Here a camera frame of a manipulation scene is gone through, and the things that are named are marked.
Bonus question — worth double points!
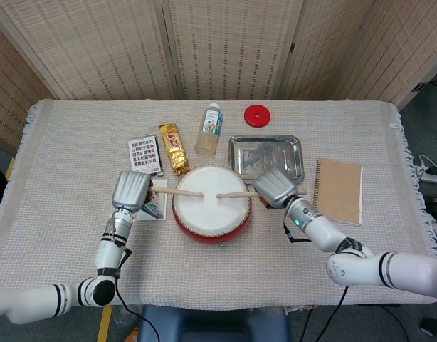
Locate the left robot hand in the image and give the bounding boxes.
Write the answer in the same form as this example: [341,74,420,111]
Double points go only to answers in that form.
[111,170,154,214]

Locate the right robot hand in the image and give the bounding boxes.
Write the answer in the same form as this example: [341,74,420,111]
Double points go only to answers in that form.
[252,167,300,210]

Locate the wooden drumstick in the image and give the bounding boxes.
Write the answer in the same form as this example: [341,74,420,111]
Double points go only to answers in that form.
[216,188,308,200]
[149,185,204,199]

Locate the rectangular metal tray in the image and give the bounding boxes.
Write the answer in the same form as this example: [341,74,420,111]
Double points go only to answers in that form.
[228,134,305,185]

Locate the red drum white skin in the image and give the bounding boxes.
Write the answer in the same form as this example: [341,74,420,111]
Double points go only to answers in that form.
[172,165,254,247]

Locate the white picture card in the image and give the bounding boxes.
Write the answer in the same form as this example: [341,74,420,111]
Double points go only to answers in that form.
[137,178,169,222]

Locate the card box colourful squares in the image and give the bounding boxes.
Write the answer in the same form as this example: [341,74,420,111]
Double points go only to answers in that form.
[127,134,165,180]

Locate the beige woven tablecloth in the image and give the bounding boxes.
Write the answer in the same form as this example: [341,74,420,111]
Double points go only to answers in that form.
[0,98,437,308]

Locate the gold snack packet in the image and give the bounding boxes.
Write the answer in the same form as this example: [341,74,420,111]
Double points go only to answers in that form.
[158,122,190,176]

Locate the brown spiral notebook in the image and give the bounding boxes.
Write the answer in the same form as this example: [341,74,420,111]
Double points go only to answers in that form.
[312,157,364,226]

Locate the red round disc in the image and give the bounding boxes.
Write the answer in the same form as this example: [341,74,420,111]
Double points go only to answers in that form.
[243,104,272,128]

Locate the clear drink bottle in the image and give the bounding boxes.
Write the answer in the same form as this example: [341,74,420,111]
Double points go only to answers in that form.
[194,103,223,156]

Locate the woven folding screen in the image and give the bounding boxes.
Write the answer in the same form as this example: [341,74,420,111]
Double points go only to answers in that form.
[0,0,437,152]

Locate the blue padded seat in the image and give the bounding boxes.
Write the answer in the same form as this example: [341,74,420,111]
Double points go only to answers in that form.
[137,305,291,342]

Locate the white power strip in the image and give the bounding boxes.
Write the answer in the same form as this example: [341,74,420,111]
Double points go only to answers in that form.
[416,154,437,185]

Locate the black wrist plug cable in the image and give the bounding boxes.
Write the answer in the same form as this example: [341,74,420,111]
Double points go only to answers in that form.
[283,223,313,244]

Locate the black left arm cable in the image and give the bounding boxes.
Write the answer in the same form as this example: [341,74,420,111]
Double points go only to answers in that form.
[113,274,159,342]

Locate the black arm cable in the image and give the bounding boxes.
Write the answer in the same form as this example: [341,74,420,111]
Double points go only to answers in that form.
[320,284,349,342]
[113,274,159,342]

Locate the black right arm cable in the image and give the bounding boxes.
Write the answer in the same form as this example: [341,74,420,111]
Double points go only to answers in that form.
[320,284,349,342]

